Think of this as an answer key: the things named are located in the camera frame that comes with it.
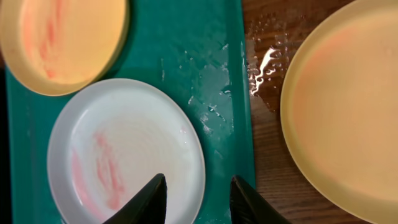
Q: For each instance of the yellow plate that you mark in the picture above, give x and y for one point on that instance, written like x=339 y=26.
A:
x=57 y=47
x=338 y=109

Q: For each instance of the light blue plate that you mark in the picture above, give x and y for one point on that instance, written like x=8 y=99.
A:
x=110 y=140

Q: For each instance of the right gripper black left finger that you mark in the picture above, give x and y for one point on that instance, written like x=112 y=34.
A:
x=148 y=206

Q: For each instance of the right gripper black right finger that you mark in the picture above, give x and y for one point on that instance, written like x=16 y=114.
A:
x=249 y=207

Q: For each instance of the blue plastic tray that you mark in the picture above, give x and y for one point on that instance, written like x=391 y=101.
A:
x=193 y=51

